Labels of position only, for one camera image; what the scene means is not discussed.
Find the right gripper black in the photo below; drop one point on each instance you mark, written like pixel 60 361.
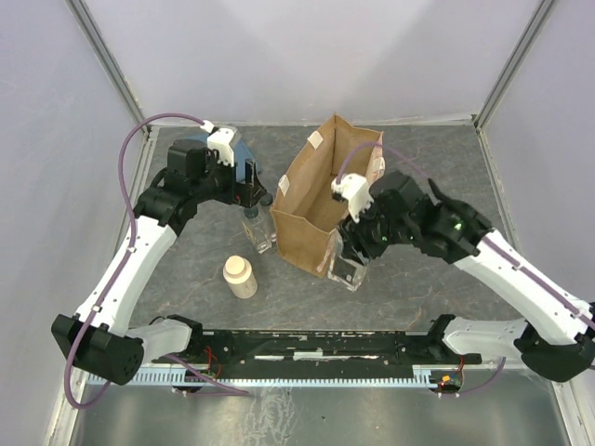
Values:
pixel 353 232

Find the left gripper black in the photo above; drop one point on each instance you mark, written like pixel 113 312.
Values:
pixel 243 194

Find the clear bottle dark cap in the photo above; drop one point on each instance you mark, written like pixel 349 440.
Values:
pixel 265 204
pixel 256 229
pixel 350 273

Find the brown canvas bag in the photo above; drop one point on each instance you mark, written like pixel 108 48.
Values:
pixel 304 211

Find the beige cylindrical bottle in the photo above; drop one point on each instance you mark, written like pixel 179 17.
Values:
pixel 239 275

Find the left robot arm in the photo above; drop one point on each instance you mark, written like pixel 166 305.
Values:
pixel 97 338

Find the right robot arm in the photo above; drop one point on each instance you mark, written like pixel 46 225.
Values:
pixel 554 337

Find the folded blue cloth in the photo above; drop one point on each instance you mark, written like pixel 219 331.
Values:
pixel 242 152

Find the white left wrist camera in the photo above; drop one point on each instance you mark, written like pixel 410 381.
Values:
pixel 222 139

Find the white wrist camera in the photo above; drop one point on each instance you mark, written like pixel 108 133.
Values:
pixel 354 190
pixel 222 139

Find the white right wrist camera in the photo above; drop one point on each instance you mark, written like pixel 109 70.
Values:
pixel 354 190

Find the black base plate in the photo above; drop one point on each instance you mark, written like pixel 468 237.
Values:
pixel 231 348

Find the blue toothed cable strip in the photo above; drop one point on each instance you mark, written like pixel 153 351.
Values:
pixel 309 374

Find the aluminium frame rail left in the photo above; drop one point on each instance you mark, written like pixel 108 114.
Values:
pixel 107 60

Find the aluminium frame post right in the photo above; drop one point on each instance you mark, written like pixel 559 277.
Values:
pixel 522 48

